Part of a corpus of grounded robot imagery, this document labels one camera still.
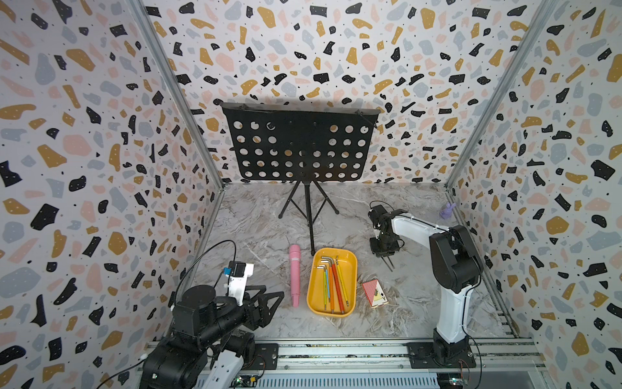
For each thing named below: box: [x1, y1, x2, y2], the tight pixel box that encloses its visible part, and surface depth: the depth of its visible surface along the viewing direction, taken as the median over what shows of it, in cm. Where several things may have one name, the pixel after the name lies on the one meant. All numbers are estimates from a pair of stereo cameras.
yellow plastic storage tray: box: [306, 247, 358, 318], surface depth 90 cm
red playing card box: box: [362, 278, 390, 309], surface depth 87 cm
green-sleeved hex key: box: [316, 265, 328, 311], surface depth 90 cm
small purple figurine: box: [439, 202, 457, 219], surface depth 111 cm
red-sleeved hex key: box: [320, 256, 346, 315], surface depth 89 cm
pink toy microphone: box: [289, 243, 302, 308], surface depth 91 cm
